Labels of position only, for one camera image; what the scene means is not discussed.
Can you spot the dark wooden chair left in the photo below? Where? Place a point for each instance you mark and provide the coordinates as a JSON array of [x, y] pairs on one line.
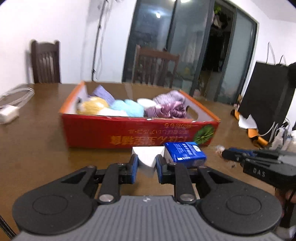
[[45, 61]]

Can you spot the purple knitted cloth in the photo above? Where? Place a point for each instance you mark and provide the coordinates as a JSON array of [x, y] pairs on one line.
[[101, 92]]

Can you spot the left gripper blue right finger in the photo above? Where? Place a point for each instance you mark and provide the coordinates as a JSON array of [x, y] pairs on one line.
[[177, 175]]

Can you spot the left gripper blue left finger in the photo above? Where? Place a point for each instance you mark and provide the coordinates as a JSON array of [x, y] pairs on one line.
[[113, 177]]

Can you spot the black paper bag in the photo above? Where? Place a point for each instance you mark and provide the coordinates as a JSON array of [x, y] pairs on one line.
[[268, 97]]

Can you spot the dark wooden chair right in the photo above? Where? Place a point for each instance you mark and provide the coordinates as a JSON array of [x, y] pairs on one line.
[[154, 67]]

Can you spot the yellow hamster plush toy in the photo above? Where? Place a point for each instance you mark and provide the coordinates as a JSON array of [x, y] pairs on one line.
[[92, 106]]

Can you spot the right hand black glove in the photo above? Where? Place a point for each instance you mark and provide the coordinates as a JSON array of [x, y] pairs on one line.
[[286, 228]]

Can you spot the dark wooden chair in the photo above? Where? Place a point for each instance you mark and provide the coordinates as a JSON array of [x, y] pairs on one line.
[[45, 61], [154, 67]]

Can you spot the red cardboard box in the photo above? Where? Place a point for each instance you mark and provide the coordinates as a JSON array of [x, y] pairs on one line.
[[110, 132]]

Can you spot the glass sliding door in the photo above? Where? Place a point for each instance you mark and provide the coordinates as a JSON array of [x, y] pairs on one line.
[[215, 41]]

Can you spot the purple satin pouch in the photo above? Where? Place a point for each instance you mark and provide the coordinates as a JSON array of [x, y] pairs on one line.
[[174, 109]]

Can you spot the light blue plush toy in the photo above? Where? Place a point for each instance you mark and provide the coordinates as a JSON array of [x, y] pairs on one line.
[[123, 108]]

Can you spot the white wedge sponge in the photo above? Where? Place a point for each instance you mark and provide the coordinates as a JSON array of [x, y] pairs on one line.
[[147, 158]]

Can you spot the white usb charger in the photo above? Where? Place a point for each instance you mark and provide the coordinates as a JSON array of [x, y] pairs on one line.
[[8, 114]]

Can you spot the blue tissue pack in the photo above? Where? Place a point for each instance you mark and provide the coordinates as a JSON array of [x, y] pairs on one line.
[[187, 153]]

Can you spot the lilac towel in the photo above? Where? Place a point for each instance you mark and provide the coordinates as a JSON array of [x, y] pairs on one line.
[[170, 97]]

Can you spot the white round sponge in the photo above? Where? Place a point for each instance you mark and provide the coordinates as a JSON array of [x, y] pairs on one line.
[[146, 103]]

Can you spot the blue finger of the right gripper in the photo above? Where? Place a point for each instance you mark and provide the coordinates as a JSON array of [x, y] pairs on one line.
[[241, 152], [226, 155]]

